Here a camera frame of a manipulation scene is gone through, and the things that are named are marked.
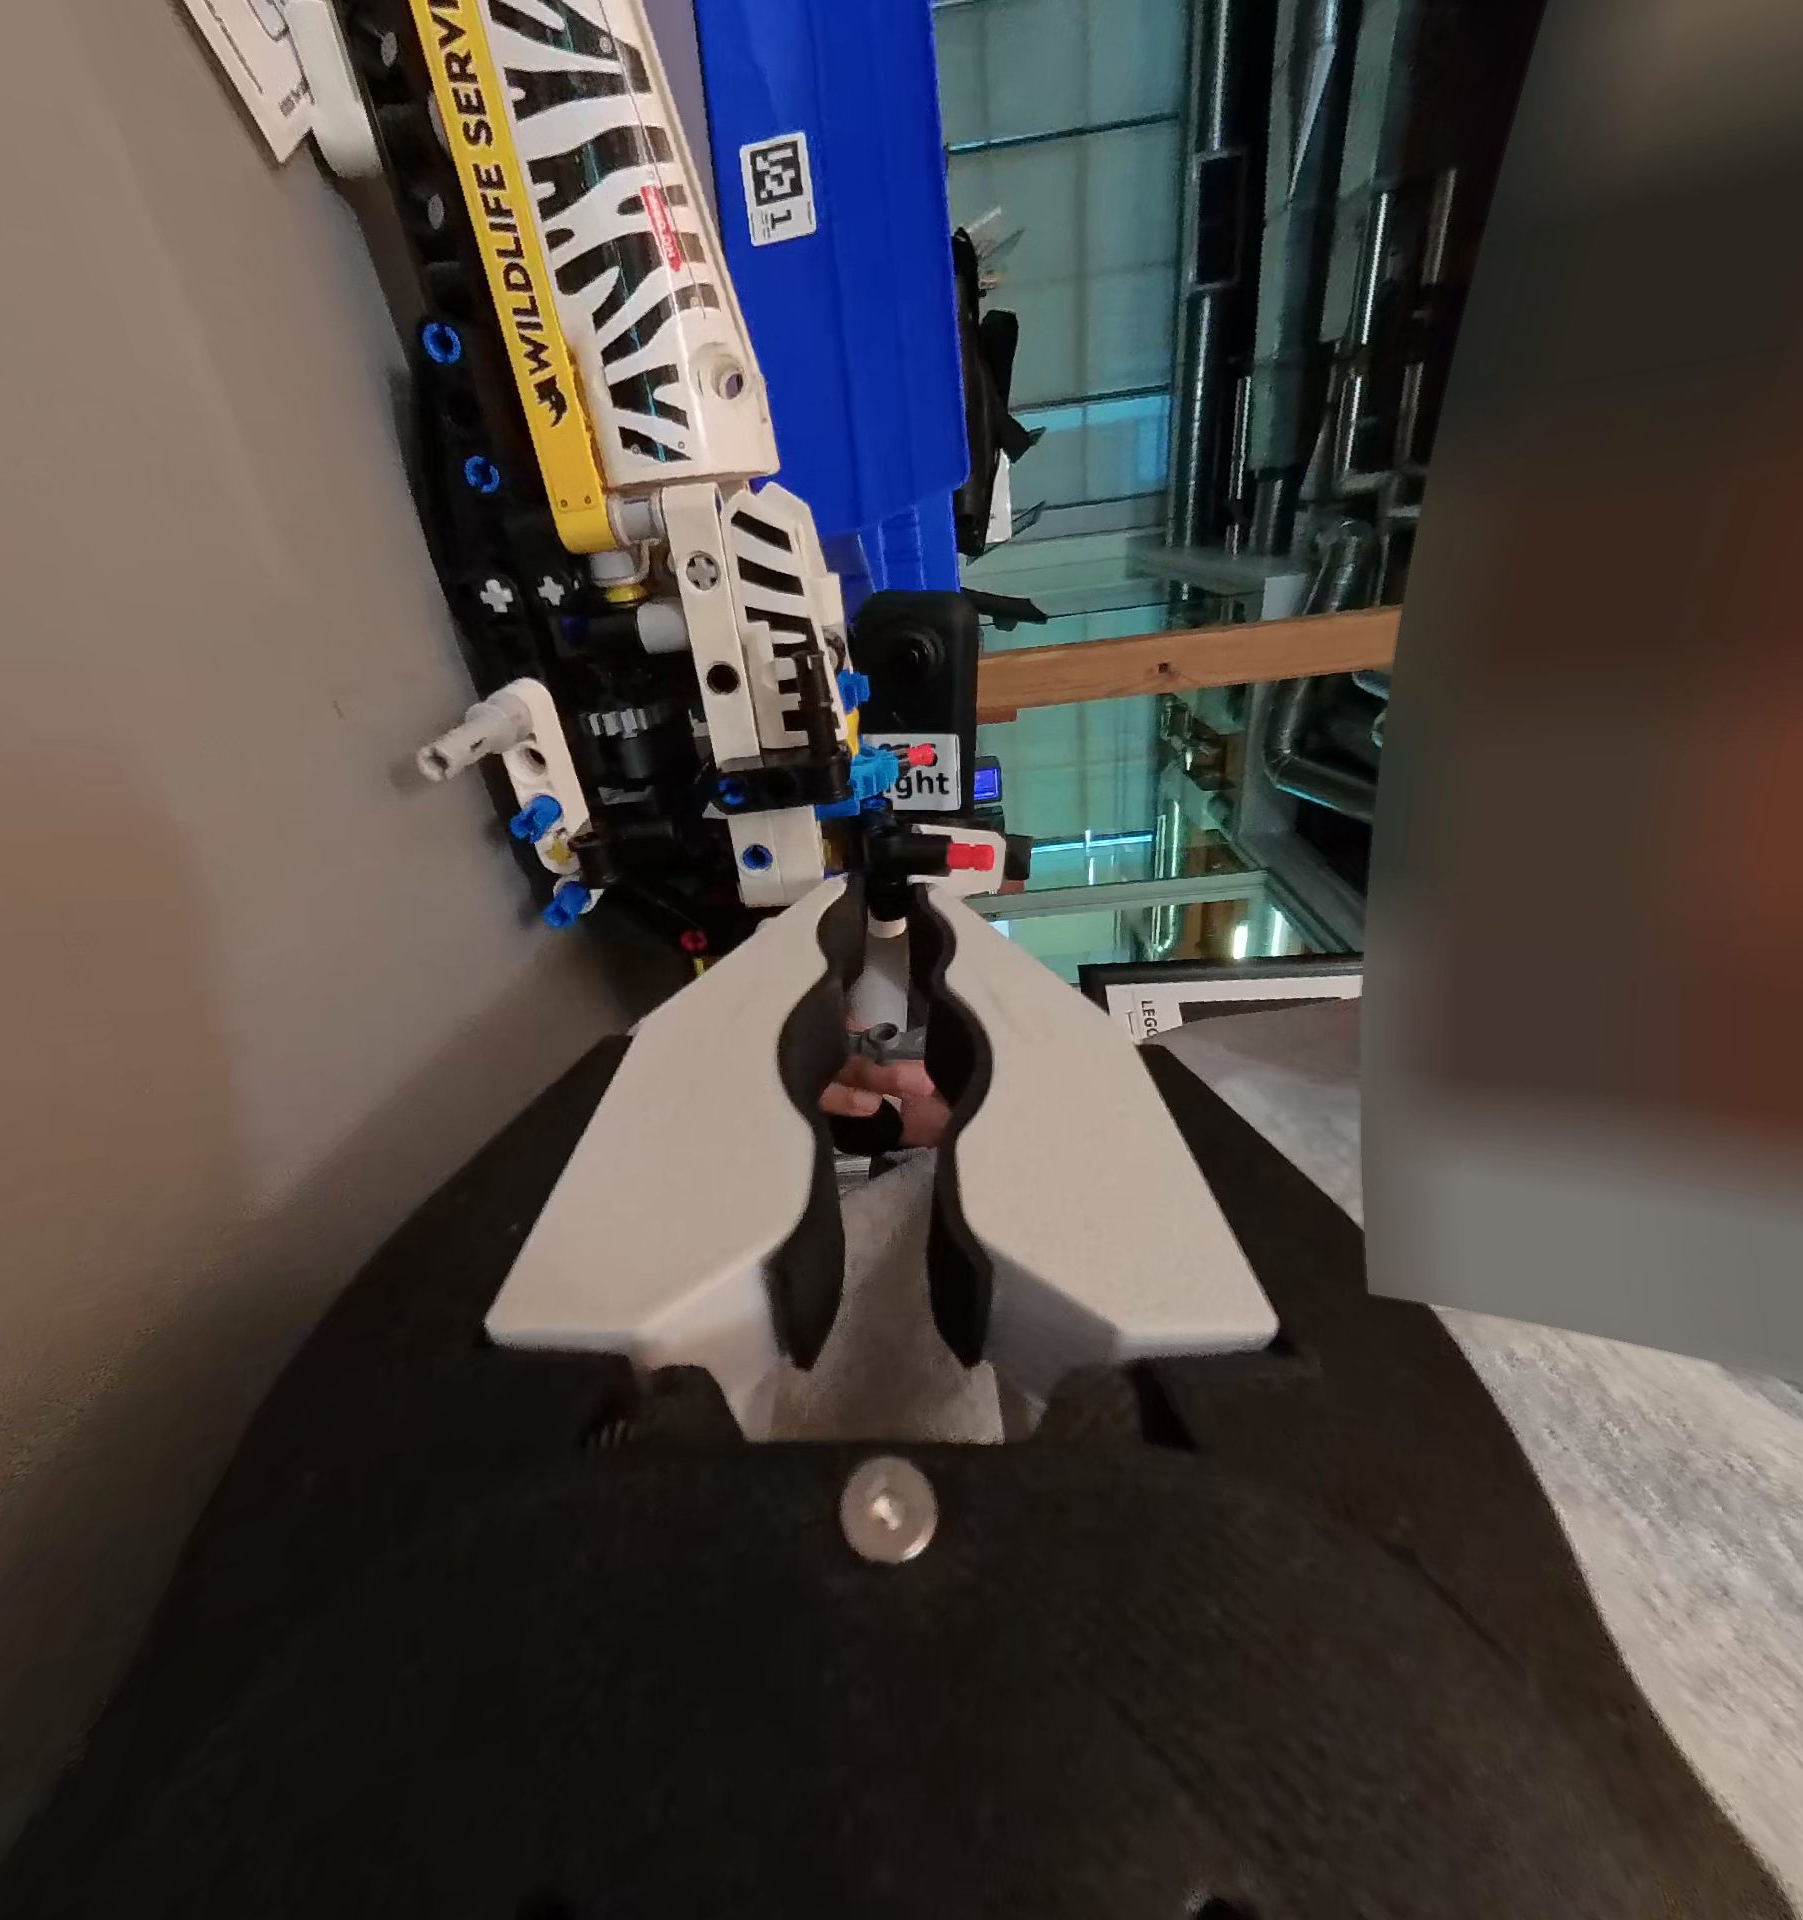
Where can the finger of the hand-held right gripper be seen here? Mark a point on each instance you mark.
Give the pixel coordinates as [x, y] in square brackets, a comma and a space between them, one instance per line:
[996, 885]

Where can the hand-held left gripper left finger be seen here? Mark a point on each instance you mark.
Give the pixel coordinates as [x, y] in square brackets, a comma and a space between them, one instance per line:
[646, 1185]

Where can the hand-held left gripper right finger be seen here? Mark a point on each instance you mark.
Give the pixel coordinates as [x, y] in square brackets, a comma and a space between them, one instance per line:
[1127, 1198]

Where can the zebra striped lego helicopter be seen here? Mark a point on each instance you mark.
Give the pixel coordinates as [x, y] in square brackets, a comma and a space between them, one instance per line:
[646, 300]

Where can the person's right hand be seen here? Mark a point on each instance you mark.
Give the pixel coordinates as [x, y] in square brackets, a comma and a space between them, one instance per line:
[929, 1110]

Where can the black bordered printed sheet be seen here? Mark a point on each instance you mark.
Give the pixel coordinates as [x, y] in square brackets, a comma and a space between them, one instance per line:
[1149, 1013]

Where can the wooden beam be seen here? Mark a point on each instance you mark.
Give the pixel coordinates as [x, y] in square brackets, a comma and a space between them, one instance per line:
[1216, 659]

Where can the blue plastic bin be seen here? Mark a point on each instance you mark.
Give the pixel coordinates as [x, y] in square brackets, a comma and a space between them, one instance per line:
[841, 374]

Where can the zebra striped sticker sheet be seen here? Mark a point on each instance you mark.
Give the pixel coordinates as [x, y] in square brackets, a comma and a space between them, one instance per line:
[250, 61]

